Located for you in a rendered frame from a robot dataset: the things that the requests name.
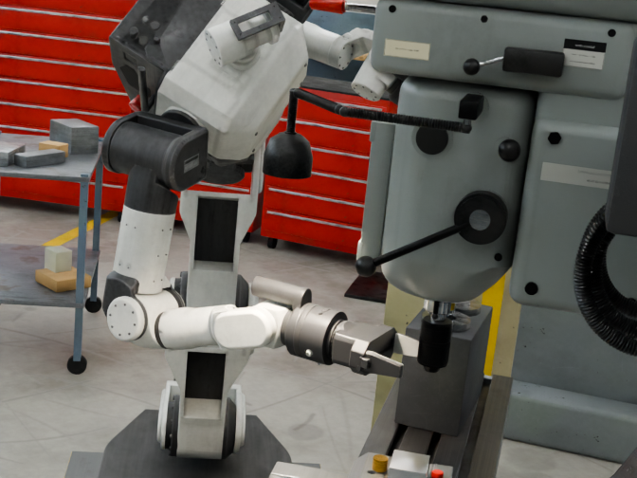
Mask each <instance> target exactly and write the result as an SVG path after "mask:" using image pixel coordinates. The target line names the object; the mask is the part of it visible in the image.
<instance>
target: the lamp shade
mask: <svg viewBox="0 0 637 478"><path fill-rule="evenodd" d="M312 164H313V155H312V151H311V146H310V142H309V141H308V140H307V139H306V138H305V137H304V136H303V135H301V134H298V133H297V132H295V133H288V132H286V131H284V132H280V133H278V134H277V135H275V136H274V137H272V138H270V140H269V141H268V144H267V146H266V149H265V151H264V164H263V173H264V174H266V175H270V176H274V177H279V178H288V179H304V178H309V177H311V174H312Z"/></svg>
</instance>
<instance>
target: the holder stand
mask: <svg viewBox="0 0 637 478"><path fill-rule="evenodd" d="M492 312H493V307H492V306H489V305H484V304H480V303H479V302H478V301H476V300H474V299H473V300H470V305H467V306H457V305H456V309H455V312H454V313H453V314H449V316H448V317H446V318H449V319H451V320H452V321H453V328H452V336H451V343H450V349H449V357H448V364H447V366H446V367H444V368H441V369H440V370H439V371H438V372H437V373H430V372H427V371H425V370H424V367H423V365H421V364H420V363H418V362H417V357H413V356H407V355H403V356H402V364H404V369H403V376H402V377H400V378H399V386H398V394H397V401H396V410H395V418H394V422H395V423H398V424H402V425H407V426H411V427H414V428H419V429H423V430H428V431H432V432H439V433H443V434H447V435H452V436H458V435H459V434H460V432H461V430H462V428H463V426H464V423H465V421H466V420H467V418H468V417H469V415H470V413H471V411H472V409H473V408H474V406H475V404H476V402H477V400H478V398H479V396H480V395H481V390H482V378H483V371H484V365H485V358H486V351H487V344H488V339H489V332H490V325H491V319H492ZM425 316H429V314H428V311H426V310H425V309H424V307H423V308H422V310H421V311H420V312H419V313H418V314H417V315H416V317H415V318H414V319H413V320H412V321H411V322H410V324H409V325H408V326H407V327H406V333H405V335H406V336H409V337H411V338H414V339H416V340H419V339H420V332H421V324H422V319H423V318H424V317H425Z"/></svg>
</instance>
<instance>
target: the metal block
mask: <svg viewBox="0 0 637 478"><path fill-rule="evenodd" d="M429 457H430V456H429V455H424V454H419V453H414V452H408V451H402V450H394V452H393V455H392V459H391V463H390V467H389V475H388V478H427V477H428V464H429Z"/></svg>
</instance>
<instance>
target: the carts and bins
mask: <svg viewBox="0 0 637 478"><path fill-rule="evenodd" d="M102 142H103V138H99V126H97V125H94V124H91V123H88V122H86V121H83V120H80V119H51V120H50V133H49V137H44V136H32V135H18V134H6V133H2V131H0V181H1V176H6V177H21V178H34V179H48V180H61V181H76V182H81V188H80V212H79V235H78V247H77V248H67V247H63V246H55V247H52V246H36V245H20V244H5V243H0V304H1V303H2V304H20V305H38V306H55V307H72V308H75V329H74V352H73V356H71V357H70V358H69V359H68V362H67V369H68V371H69V372H70V373H72V374H74V375H79V374H81V373H83V372H84V371H85V369H86V366H87V360H86V358H85V357H84V356H82V321H83V309H84V307H85V309H86V310H87V311H88V312H91V313H96V312H98V311H100V309H101V305H102V302H101V299H100V298H99V297H98V275H99V257H100V214H101V193H102V172H103V163H102V159H101V146H102ZM95 168H96V183H95V204H94V226H93V247H92V248H86V232H87V210H88V187H89V181H90V179H91V177H92V174H93V173H94V171H95ZM90 287H91V290H90V297H88V298H87V296H88V292H89V289H90Z"/></svg>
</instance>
